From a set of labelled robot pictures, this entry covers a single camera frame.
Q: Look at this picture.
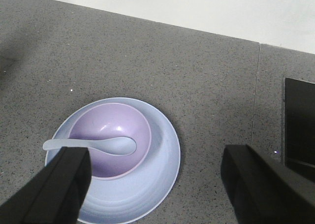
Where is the black glass gas stove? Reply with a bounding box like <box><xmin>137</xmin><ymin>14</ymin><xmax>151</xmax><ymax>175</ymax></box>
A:
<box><xmin>284</xmin><ymin>78</ymin><xmax>315</xmax><ymax>181</ymax></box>

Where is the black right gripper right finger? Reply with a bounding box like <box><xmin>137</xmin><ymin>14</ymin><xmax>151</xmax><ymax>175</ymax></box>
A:
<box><xmin>220</xmin><ymin>145</ymin><xmax>315</xmax><ymax>224</ymax></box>

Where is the purple plastic bowl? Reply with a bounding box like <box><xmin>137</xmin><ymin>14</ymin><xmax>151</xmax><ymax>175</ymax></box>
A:
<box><xmin>67</xmin><ymin>102</ymin><xmax>152</xmax><ymax>180</ymax></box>

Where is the light blue plastic plate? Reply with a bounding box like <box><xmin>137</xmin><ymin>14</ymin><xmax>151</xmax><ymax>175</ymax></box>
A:
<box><xmin>54</xmin><ymin>97</ymin><xmax>180</xmax><ymax>224</ymax></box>

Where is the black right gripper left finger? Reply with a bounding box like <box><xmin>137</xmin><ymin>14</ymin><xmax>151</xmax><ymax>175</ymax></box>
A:
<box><xmin>0</xmin><ymin>147</ymin><xmax>92</xmax><ymax>224</ymax></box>

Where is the light blue plastic spoon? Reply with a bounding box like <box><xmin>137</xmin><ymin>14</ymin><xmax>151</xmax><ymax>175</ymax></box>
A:
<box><xmin>42</xmin><ymin>137</ymin><xmax>137</xmax><ymax>156</ymax></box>

